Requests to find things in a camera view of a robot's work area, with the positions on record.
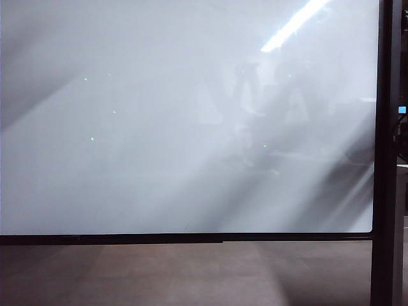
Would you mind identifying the black board stand post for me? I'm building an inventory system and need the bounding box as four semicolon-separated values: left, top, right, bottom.
369;0;403;306

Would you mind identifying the white glass board black frame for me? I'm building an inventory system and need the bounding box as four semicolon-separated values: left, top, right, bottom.
0;0;381;246

